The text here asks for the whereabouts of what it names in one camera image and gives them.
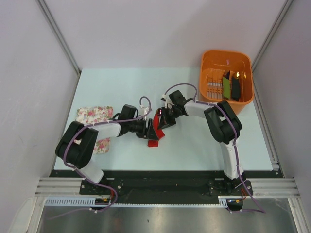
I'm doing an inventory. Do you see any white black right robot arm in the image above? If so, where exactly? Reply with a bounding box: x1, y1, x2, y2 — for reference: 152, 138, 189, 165
157, 90, 245, 195

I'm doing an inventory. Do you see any aluminium frame rail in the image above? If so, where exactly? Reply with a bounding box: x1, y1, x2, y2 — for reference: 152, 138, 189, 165
35, 177, 85, 197

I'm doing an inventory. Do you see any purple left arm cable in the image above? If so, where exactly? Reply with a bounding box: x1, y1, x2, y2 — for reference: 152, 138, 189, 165
46, 96, 154, 220

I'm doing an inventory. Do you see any floral patterned tray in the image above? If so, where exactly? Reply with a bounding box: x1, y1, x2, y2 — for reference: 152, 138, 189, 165
77, 105, 114, 155

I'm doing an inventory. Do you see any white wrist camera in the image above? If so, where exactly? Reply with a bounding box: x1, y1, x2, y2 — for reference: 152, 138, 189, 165
161, 94, 173, 109
138, 105, 151, 116

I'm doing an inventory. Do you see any rainbow iridescent spoon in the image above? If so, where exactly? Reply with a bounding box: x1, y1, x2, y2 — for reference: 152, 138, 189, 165
156, 108, 162, 116

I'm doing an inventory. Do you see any orange plastic basket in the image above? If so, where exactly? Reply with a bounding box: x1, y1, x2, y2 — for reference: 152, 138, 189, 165
198, 50, 254, 114

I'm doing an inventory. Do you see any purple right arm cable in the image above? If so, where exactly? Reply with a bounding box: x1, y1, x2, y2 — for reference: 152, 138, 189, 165
164, 83, 267, 214

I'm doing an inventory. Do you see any black napkin roll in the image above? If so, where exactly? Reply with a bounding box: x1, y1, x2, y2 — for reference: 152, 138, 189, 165
231, 77, 241, 101

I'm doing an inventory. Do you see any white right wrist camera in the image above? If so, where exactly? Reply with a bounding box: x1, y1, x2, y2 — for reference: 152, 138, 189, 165
161, 94, 173, 109

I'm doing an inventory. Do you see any red paper napkin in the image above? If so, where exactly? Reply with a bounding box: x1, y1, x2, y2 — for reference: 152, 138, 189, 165
147, 110, 165, 147

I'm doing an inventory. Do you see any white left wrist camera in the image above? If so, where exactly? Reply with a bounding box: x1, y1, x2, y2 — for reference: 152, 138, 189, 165
138, 105, 151, 116

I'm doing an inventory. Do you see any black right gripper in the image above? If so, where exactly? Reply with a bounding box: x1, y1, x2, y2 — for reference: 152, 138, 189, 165
158, 106, 180, 130

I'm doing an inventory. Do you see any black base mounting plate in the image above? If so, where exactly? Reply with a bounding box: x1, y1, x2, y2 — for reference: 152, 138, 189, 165
50, 169, 255, 204

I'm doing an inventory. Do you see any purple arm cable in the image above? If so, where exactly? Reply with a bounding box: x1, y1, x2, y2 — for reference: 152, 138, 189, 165
46, 96, 154, 220
164, 83, 267, 214

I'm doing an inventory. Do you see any white slotted cable duct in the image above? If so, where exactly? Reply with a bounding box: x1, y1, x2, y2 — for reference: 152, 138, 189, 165
45, 197, 96, 206

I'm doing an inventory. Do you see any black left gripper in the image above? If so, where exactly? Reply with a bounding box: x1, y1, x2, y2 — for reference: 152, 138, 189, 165
128, 118, 158, 141

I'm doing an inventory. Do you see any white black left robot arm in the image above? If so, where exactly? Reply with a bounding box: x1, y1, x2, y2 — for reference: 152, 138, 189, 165
55, 104, 165, 194

